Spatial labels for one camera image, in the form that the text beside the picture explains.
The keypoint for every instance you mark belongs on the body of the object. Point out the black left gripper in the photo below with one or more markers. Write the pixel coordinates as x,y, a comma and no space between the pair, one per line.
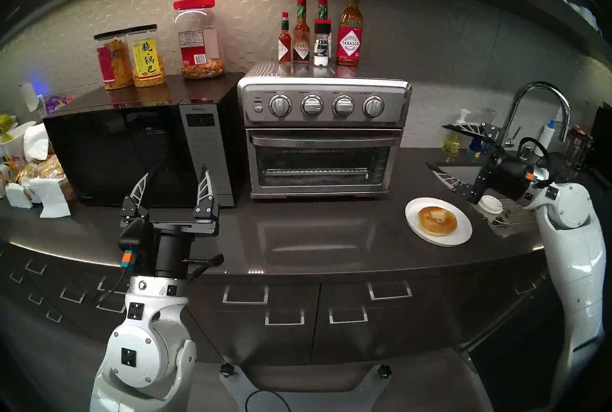
172,253

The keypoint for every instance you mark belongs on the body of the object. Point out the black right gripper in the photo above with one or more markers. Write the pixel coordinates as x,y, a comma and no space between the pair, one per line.
511,179

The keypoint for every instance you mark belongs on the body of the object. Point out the golden brown bagel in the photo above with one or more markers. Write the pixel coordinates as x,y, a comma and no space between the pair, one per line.
447,224

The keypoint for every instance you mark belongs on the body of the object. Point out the glass toaster oven door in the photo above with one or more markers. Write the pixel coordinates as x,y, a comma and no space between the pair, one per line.
325,139

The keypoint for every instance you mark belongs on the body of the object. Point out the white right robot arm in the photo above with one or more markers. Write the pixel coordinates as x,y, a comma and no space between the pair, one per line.
573,248

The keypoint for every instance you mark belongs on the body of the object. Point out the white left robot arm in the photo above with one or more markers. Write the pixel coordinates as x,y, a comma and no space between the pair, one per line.
143,353

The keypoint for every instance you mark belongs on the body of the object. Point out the black microwave oven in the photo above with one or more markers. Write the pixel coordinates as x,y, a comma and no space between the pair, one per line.
119,153

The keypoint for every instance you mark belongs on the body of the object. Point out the silver oven knob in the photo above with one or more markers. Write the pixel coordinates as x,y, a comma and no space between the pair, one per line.
280,105
343,105
373,106
312,105

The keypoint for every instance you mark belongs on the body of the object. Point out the stainless steel toaster oven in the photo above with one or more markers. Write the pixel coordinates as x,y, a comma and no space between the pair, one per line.
287,69

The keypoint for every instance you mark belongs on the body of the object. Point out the dark blue dish bottle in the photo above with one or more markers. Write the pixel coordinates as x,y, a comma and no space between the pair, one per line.
475,148

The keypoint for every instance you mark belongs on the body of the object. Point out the stainless steel sink basin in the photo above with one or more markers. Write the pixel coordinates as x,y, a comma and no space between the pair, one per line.
466,174

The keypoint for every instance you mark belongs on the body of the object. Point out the yellow soap pump dispenser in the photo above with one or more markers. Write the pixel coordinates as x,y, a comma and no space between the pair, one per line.
452,146

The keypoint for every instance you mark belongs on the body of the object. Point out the white paper coffee cup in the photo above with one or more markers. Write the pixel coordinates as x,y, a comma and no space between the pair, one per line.
490,205

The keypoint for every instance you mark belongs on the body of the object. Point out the white round plate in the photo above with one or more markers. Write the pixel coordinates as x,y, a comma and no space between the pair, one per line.
461,234

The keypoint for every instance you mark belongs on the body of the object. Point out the white bottle blue cap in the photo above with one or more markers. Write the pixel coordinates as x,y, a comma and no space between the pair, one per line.
547,136

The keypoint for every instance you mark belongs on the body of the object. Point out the chrome gooseneck faucet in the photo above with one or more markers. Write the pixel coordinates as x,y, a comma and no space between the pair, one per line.
545,86

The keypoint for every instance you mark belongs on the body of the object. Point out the copper french press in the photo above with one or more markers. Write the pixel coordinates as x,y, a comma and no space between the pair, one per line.
581,148

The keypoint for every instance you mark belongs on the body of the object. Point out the bagged bread loaf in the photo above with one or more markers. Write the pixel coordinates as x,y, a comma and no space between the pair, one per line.
45,169

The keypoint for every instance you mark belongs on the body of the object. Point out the black coffee machine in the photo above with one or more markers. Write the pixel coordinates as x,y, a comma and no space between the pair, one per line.
603,143

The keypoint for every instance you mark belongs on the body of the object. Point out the crumpled white tissue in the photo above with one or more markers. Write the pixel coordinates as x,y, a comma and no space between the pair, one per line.
37,141

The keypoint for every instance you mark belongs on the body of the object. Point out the small white paper napkin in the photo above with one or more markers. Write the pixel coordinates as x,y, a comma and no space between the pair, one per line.
19,196

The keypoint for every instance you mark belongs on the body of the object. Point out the snack jar yellow label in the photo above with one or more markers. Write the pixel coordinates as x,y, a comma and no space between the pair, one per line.
147,59

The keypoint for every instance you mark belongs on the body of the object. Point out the snack jar red label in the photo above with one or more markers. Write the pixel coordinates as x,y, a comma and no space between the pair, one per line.
112,67

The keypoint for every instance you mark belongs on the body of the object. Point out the purple snack bag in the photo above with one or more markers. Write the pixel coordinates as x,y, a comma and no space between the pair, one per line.
57,102

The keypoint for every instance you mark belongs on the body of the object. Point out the large orange Tabasco bottle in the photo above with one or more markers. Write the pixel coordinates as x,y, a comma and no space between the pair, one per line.
350,43

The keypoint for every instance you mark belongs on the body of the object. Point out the black star knob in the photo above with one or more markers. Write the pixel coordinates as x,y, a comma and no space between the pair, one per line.
226,370
384,371

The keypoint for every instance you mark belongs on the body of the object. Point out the white bowl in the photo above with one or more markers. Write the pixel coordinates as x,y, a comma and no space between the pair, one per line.
16,141

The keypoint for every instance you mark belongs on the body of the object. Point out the clear jar red lid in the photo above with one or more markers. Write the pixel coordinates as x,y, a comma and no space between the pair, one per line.
198,40

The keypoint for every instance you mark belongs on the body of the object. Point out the black cap salt grinder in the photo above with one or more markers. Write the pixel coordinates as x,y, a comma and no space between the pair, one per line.
322,45

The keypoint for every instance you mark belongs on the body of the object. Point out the white mug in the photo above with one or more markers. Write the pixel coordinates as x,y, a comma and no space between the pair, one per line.
590,16
576,7

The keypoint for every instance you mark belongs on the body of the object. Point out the dark base cabinet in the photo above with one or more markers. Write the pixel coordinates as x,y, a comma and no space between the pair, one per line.
311,344

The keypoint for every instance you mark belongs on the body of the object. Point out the medium red Tabasco bottle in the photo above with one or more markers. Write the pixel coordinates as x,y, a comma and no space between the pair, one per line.
301,48

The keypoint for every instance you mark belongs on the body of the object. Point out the small red Tabasco bottle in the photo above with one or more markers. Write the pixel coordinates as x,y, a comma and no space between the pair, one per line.
285,50

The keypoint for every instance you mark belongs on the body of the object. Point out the green label Tabasco bottle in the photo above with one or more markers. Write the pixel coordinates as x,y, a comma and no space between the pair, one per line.
323,8

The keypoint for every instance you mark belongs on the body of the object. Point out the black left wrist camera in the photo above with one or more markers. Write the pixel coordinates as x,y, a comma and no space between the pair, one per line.
134,239

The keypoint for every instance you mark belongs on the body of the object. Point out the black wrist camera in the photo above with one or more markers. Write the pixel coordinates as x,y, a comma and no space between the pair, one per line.
530,175
134,239

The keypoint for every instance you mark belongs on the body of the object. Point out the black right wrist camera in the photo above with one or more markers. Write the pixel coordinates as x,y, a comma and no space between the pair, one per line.
530,175

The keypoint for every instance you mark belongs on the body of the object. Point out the white wall device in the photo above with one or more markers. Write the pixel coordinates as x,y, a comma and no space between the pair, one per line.
29,95

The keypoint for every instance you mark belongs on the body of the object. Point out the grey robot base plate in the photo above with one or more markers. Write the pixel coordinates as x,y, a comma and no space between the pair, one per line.
239,392

